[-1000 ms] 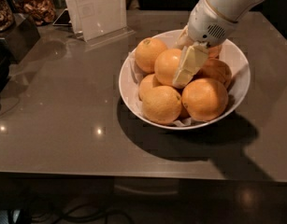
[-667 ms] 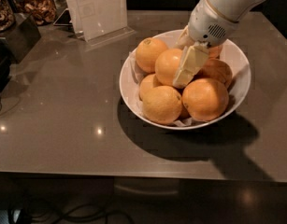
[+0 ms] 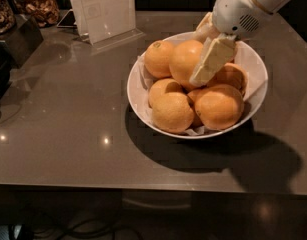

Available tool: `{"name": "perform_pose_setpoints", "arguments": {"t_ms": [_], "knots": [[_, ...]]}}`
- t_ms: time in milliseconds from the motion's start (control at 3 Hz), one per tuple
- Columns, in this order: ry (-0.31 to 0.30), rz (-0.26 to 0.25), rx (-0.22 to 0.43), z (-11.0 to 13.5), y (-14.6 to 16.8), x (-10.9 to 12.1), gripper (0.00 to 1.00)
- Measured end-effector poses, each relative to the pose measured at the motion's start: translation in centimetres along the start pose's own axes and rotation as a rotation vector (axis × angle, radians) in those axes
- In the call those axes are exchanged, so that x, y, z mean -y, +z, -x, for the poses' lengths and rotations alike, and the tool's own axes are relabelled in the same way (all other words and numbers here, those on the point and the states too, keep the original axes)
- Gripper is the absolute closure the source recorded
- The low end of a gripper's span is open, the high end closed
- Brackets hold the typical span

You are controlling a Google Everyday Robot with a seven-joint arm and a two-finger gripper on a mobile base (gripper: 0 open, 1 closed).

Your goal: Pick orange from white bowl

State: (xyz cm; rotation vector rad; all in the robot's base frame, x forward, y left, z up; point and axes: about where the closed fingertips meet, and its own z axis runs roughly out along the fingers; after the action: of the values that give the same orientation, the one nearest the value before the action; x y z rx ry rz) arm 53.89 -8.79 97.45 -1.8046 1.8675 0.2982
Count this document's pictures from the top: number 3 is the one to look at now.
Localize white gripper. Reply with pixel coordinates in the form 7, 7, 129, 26
189, 0, 273, 87

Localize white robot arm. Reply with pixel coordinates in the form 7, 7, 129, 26
189, 0, 291, 87

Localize white ceramic bowl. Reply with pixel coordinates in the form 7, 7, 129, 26
126, 30, 269, 140

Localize clear acrylic sign holder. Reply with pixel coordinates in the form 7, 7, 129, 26
70, 0, 143, 49

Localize black smartphone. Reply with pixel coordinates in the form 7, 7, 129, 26
57, 10, 77, 29

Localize glass jar dried snacks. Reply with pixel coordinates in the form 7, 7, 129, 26
11, 0, 60, 28

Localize black cable on floor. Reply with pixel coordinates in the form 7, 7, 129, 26
7, 213, 144, 240

